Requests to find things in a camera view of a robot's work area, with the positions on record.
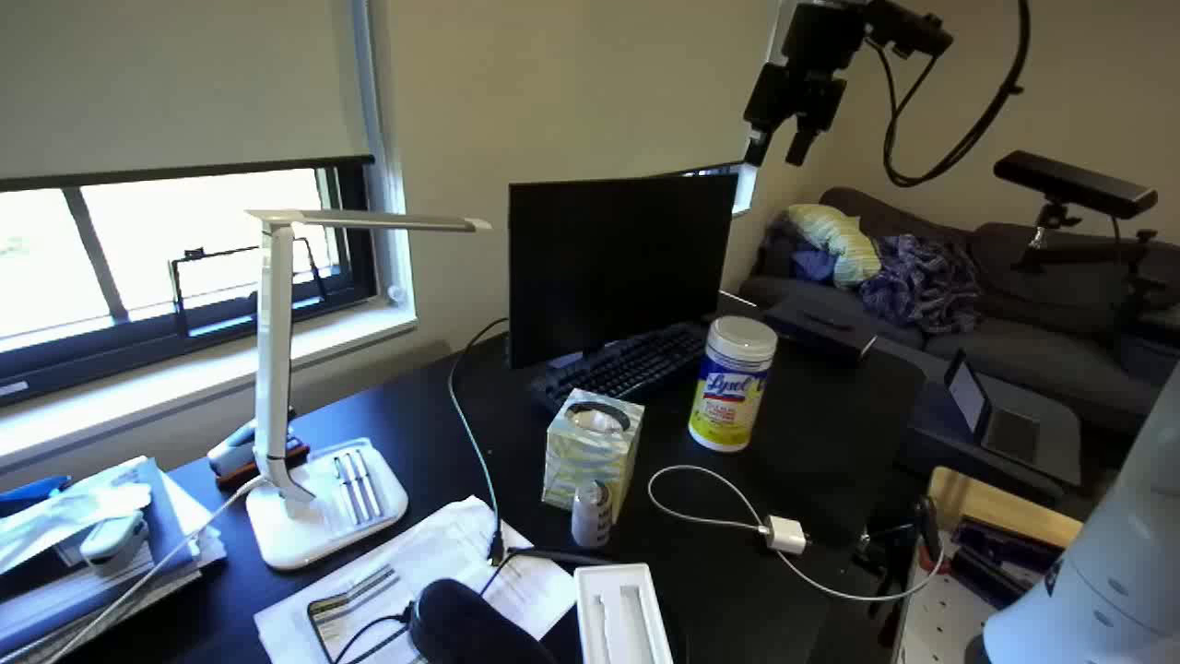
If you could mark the white desk lamp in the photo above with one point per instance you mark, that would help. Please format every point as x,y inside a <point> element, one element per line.
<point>279,370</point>

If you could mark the white paper sheets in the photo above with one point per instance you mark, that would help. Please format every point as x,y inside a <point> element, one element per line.
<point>443,548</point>

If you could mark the black eyeglasses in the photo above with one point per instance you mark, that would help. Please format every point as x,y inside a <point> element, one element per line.
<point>352,602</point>

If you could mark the white power adapter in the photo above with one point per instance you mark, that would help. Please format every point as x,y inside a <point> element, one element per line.
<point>786,533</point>

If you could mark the black keyboard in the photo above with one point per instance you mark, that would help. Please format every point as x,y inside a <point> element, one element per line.
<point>621,362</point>

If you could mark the beige roller blind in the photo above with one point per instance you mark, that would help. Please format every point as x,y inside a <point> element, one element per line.
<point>170,77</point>

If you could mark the black computer monitor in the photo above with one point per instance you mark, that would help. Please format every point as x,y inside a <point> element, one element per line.
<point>615,259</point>

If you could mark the purple clothes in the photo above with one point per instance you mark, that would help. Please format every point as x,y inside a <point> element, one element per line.
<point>923,280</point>

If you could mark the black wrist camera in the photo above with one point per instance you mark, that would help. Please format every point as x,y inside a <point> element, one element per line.
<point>908,26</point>

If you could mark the black pouch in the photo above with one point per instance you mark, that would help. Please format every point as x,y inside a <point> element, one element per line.
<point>472,622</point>

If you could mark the black items pile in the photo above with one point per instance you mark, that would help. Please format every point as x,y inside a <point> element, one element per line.
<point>1001,558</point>

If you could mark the stack of blue books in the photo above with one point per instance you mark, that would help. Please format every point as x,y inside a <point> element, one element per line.
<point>75,575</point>

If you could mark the Lysol wipes container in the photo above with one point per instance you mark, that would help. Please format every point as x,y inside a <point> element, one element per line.
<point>733,387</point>

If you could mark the black window latch frame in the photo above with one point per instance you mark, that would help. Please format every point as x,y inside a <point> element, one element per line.
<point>245,321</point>

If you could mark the small white bottle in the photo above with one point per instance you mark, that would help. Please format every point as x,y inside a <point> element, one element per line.
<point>590,512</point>

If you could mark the green tissue box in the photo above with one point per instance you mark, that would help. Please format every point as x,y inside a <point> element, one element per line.
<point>590,447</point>

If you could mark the dark grey couch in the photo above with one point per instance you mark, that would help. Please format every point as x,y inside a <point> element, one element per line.
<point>1044,345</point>

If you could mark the black red stapler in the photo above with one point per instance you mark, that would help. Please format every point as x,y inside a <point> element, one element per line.
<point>235,450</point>

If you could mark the wooden board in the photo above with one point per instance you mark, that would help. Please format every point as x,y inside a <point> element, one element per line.
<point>996,498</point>

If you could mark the black camera on stand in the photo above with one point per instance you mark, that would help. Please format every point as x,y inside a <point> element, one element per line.
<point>1074,185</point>

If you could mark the small white device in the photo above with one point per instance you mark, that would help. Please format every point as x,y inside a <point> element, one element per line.
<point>112,541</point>

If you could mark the open grey laptop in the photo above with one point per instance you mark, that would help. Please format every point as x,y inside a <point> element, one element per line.
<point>1019,428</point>

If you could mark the white open box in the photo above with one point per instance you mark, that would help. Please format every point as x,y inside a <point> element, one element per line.
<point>621,613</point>

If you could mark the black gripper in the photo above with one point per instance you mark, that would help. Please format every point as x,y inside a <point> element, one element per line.
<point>805,67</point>

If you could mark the yellow pillow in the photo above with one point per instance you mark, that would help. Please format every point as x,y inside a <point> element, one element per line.
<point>837,237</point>

